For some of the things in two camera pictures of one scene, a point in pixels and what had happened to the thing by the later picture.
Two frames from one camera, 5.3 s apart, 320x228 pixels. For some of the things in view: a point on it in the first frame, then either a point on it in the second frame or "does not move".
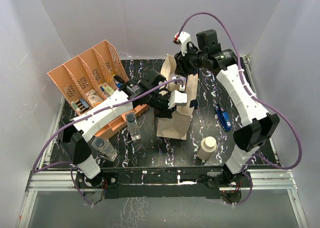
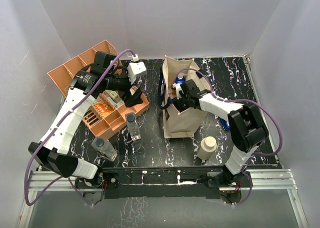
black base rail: [165, 183] does not move
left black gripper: [165, 112] to [134, 99]
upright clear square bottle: [134, 129] does not move
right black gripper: [182, 68] to [176, 103]
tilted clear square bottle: [104, 148] does not move
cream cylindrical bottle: [208, 145] does not move
